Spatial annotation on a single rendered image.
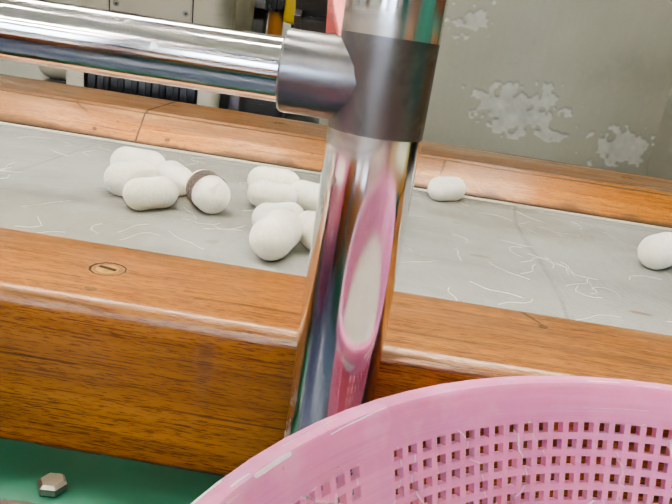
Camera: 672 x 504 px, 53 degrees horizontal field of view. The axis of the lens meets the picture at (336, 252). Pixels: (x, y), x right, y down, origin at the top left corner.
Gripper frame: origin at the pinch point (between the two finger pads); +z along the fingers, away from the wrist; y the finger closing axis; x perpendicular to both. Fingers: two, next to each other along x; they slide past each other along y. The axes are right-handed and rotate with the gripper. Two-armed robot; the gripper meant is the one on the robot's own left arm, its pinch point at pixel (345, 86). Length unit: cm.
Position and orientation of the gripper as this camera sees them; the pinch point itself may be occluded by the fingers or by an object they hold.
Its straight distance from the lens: 46.8
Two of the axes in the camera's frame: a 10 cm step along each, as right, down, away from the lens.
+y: 9.9, 1.7, -0.3
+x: -0.6, 5.2, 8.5
